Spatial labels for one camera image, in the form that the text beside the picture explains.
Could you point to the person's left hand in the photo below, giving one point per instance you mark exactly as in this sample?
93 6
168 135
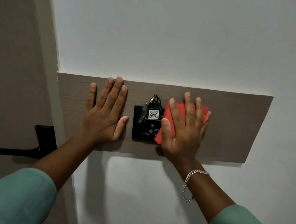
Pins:
101 123

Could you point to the person's right hand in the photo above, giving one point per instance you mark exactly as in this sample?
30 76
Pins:
185 144

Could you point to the person's right middle finger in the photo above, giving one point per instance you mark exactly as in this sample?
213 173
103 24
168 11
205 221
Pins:
189 109

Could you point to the person's right little finger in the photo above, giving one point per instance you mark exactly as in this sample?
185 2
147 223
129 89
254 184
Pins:
205 123

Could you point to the person's left middle finger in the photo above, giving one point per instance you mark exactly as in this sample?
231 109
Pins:
115 94

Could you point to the person's left little finger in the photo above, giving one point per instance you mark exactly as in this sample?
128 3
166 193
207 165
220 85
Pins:
91 95

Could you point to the person's right thumb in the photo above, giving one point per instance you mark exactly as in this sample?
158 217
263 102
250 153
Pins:
167 130

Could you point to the person's left thumb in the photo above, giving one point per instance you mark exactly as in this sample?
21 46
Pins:
121 127

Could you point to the red cleaning cloth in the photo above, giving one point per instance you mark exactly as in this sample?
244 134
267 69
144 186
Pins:
180 110

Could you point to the person's right forearm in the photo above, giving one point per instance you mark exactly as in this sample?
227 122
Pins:
207 197

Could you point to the person's left forearm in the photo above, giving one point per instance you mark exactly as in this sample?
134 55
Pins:
56 165

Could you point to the black key fob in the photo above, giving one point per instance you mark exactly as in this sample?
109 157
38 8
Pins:
153 114

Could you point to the silver key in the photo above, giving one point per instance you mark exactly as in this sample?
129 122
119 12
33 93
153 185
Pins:
141 116

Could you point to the brown door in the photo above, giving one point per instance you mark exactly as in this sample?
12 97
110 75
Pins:
14 71

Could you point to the black switch plate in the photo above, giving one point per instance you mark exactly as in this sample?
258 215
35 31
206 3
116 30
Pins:
138 132

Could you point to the brown wooden wall panel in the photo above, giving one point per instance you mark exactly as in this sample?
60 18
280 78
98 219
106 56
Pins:
236 127

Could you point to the grey door frame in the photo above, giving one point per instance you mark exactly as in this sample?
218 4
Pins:
54 49

